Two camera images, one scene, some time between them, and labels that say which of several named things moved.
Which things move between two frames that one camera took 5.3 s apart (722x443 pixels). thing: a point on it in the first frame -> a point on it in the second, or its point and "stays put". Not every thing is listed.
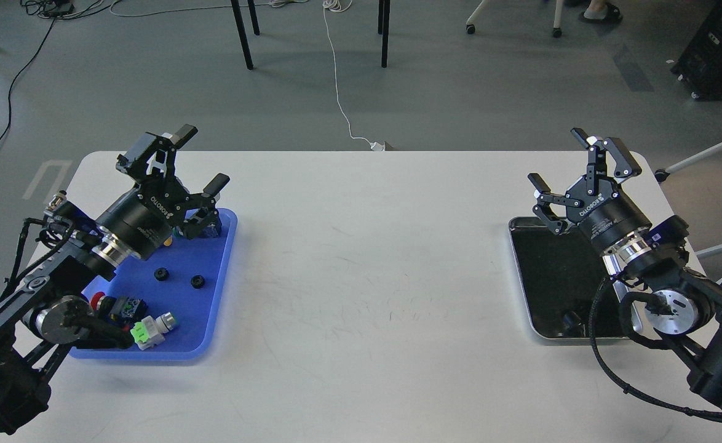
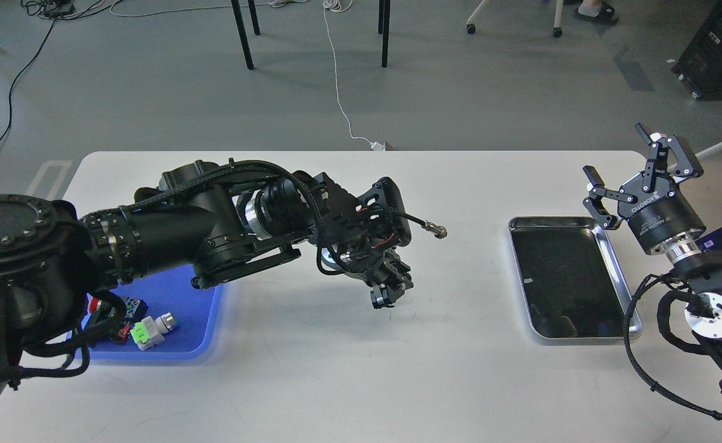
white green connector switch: x=149 y=332 stays put
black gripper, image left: x=142 y=219 -> x=372 y=264
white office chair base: x=556 y=32 stays put
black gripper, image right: x=598 y=209 -> x=655 y=210
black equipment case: x=721 y=61 stays put
